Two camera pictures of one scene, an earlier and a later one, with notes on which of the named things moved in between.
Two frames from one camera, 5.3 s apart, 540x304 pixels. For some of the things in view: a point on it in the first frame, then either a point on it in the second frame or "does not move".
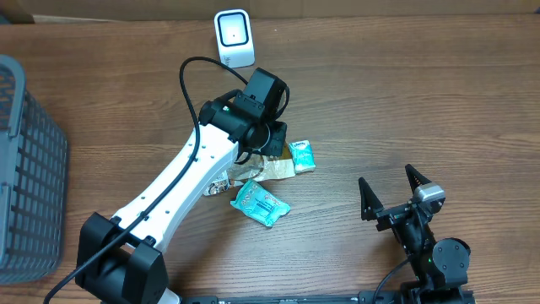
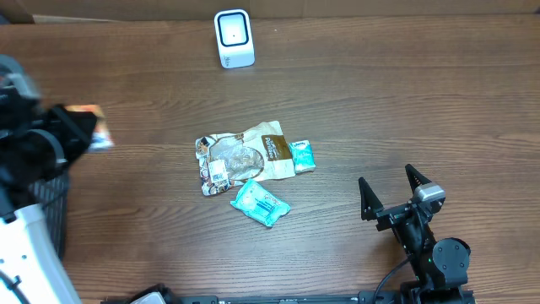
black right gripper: [372, 204] does not move
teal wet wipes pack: [261, 203] does not move
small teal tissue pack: [303, 156] does not move
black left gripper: [279, 131] → [78, 133]
